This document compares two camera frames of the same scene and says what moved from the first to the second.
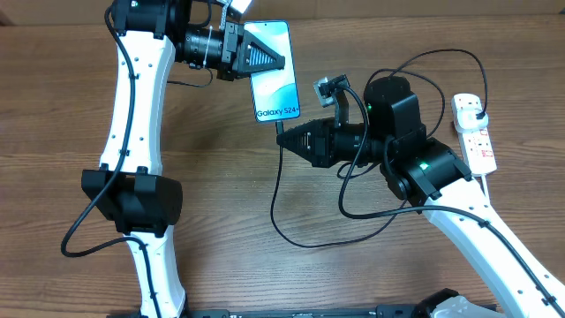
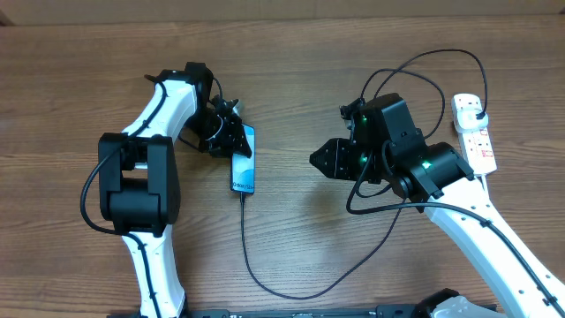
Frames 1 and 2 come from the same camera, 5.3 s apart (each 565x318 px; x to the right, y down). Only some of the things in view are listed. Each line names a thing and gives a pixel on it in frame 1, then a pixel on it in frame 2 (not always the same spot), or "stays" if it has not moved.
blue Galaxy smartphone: x=275 y=93 to x=243 y=166
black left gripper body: x=229 y=71 to x=217 y=135
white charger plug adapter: x=467 y=120 stays
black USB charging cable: x=376 y=234 to x=395 y=71
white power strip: x=477 y=147 stays
